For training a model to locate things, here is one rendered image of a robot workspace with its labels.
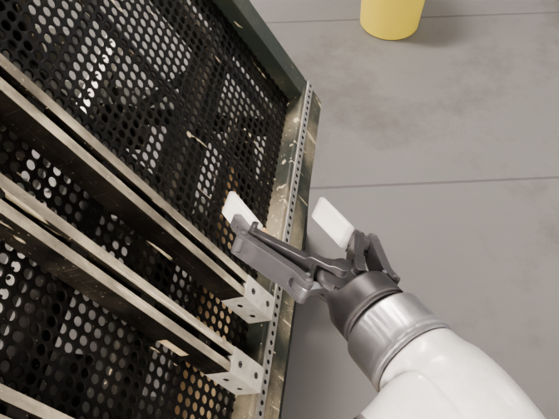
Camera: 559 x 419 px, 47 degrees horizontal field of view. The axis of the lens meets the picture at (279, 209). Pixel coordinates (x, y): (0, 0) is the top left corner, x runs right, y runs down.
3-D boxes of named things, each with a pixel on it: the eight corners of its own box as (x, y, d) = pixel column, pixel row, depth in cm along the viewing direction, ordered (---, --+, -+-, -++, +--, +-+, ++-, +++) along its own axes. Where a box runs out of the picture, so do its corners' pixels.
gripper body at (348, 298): (333, 354, 63) (286, 293, 69) (393, 347, 68) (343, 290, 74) (365, 294, 60) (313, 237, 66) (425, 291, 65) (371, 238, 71)
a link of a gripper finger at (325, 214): (350, 228, 77) (355, 228, 78) (319, 196, 82) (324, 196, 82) (340, 248, 78) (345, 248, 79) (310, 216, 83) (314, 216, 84)
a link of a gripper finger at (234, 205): (254, 248, 71) (248, 248, 70) (226, 213, 75) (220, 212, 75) (264, 225, 69) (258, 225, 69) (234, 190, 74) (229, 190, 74)
